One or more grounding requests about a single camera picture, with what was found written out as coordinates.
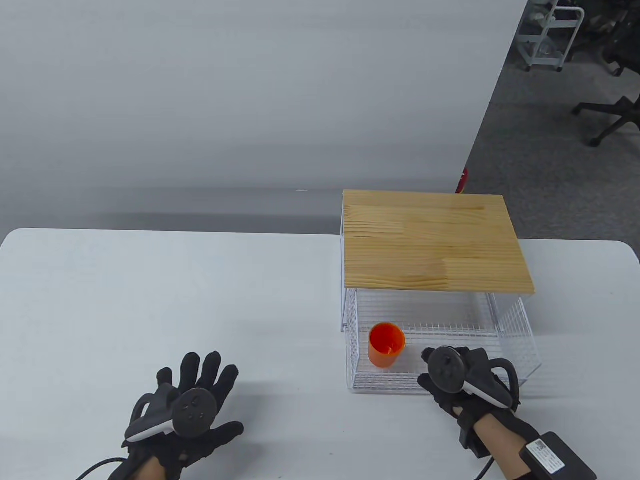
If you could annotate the person's left hand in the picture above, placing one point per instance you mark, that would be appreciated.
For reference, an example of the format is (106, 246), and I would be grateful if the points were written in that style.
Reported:
(212, 370)

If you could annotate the person's right hand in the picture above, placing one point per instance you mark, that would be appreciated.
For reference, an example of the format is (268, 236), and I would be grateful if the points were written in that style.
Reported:
(444, 400)

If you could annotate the orange plastic cup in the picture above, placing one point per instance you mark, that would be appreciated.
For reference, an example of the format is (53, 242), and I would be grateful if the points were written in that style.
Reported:
(386, 350)

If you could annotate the white mesh sliding drawer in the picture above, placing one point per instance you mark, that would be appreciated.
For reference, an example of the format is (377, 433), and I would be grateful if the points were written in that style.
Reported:
(520, 340)

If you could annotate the person's left forearm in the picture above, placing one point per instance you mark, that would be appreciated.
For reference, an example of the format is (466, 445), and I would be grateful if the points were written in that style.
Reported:
(150, 470)

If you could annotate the black right hand controller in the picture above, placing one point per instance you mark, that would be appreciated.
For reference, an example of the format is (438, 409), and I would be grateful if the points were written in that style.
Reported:
(447, 370)

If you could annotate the black hand controller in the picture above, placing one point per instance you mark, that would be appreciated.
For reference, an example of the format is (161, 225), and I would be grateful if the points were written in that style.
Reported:
(447, 370)
(195, 412)

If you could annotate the black left hand controller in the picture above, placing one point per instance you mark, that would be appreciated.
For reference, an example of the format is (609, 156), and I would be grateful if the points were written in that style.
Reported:
(195, 412)

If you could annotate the black wrist sensor box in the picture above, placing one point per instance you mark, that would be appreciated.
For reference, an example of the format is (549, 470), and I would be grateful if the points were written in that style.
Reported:
(555, 457)

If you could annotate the red fire extinguisher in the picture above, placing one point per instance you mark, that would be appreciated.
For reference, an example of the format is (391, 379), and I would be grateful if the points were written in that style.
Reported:
(462, 180)

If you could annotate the black office chair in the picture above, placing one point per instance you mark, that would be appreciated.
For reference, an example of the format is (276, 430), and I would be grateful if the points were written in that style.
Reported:
(622, 45)
(620, 112)

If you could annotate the white utility cart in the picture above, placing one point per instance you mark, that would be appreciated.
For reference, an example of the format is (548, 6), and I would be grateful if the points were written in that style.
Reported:
(547, 35)

